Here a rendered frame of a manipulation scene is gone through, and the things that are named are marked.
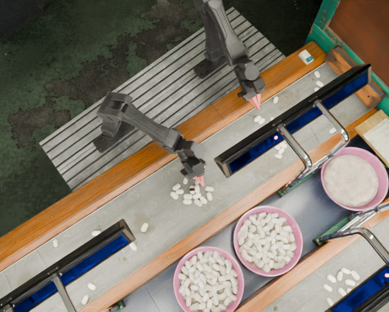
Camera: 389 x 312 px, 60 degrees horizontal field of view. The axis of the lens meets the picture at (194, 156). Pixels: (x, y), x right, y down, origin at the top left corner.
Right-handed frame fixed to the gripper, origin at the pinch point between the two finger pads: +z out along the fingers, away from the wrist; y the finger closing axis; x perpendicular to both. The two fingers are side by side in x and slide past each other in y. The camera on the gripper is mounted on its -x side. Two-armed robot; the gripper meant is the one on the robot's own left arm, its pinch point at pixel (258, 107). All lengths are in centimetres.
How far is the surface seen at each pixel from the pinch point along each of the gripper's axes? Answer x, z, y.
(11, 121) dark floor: 137, -36, -114
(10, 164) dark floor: 118, -13, -128
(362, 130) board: -17.5, 27.1, 31.0
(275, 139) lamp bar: -32.9, -0.8, -12.7
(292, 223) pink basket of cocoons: -24.5, 39.6, -16.7
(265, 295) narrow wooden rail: -35, 50, -42
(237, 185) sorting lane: -7.7, 21.2, -25.5
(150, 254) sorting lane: -10, 24, -70
